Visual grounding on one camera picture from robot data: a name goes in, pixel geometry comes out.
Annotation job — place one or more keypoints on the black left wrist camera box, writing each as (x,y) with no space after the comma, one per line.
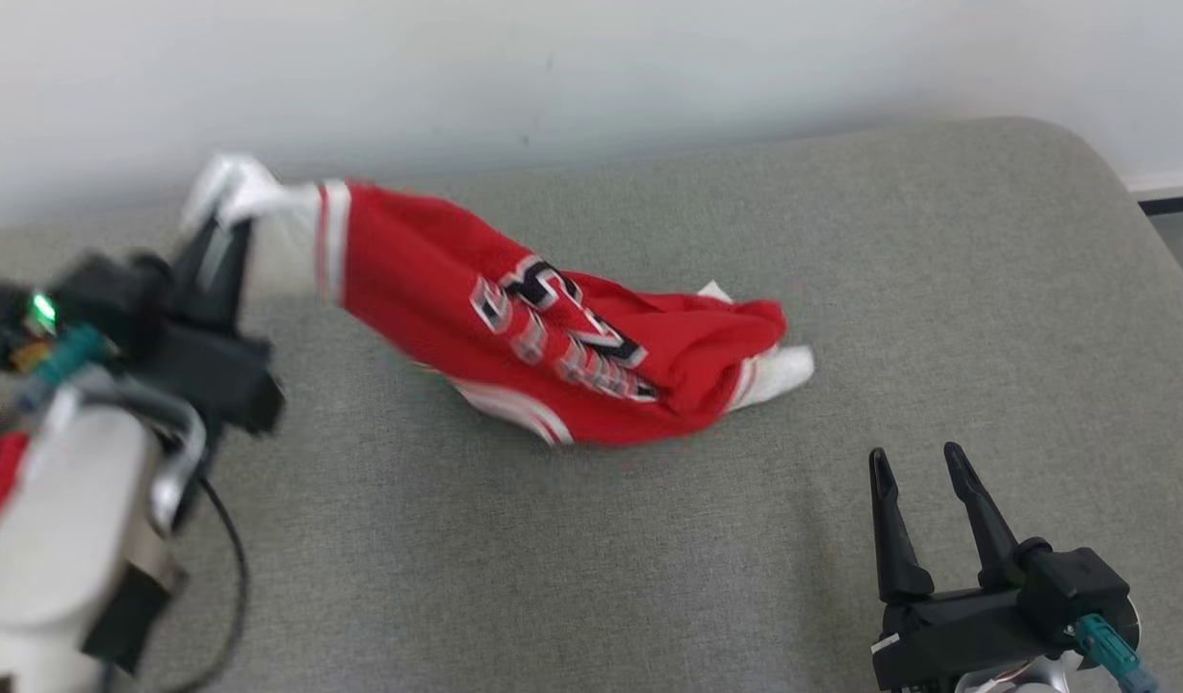
(110,298)

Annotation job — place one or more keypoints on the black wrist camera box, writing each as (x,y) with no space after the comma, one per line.
(1077,582)
(110,298)

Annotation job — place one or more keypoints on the red and white jersey shirt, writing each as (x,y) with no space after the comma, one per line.
(427,279)

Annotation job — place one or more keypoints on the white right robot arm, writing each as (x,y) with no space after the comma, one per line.
(1019,679)

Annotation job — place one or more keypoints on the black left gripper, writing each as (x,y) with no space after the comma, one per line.
(216,375)

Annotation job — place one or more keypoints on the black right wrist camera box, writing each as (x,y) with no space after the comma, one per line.
(1077,582)

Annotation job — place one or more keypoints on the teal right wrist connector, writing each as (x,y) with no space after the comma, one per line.
(1111,654)

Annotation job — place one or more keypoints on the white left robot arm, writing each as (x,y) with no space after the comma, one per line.
(62,520)

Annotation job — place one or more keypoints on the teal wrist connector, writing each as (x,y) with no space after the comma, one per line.
(1111,654)
(66,361)

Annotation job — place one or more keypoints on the white and black baseboard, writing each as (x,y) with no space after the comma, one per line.
(1173,188)

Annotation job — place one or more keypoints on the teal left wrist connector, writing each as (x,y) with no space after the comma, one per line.
(66,361)

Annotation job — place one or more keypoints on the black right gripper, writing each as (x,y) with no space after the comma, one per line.
(966,635)

